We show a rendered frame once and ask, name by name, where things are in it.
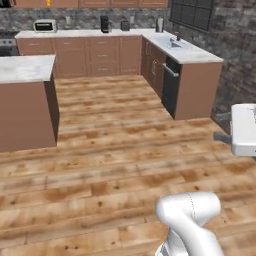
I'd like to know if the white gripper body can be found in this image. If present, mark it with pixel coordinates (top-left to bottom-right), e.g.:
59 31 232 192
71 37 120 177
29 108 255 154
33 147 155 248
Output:
230 102 256 157

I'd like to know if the brown island counter cabinet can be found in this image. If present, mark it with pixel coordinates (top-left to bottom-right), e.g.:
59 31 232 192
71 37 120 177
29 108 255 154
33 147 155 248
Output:
0 54 61 154

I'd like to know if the brown sink cupboard run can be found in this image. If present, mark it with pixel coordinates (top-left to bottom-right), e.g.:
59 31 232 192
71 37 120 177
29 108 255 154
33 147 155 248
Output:
140 35 224 121

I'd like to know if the black dishwasher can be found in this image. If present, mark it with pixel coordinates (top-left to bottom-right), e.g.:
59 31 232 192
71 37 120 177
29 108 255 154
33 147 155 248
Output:
161 56 183 119

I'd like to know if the steel sink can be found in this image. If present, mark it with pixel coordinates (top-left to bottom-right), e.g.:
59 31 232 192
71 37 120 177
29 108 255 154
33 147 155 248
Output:
161 35 190 50

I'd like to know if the dark framed window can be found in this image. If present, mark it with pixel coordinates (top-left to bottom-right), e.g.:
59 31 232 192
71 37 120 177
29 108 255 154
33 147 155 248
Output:
168 0 215 33

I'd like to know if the black coffee machine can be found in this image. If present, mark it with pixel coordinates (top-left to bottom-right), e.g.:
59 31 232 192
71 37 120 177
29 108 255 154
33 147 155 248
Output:
100 15 113 34

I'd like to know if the brown base cupboard run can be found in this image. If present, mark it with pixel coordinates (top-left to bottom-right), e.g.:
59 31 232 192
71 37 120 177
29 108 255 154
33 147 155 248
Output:
15 34 143 79

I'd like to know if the white toaster oven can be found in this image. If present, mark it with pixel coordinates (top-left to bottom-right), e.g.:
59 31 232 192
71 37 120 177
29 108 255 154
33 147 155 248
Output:
32 18 58 34

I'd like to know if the steel stove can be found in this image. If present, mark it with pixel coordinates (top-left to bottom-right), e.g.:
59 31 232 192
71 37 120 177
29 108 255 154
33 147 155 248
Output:
0 31 20 57

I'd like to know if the brown wall cupboard run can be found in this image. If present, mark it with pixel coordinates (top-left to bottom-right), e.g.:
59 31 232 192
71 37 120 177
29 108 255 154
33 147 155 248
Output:
13 0 170 10

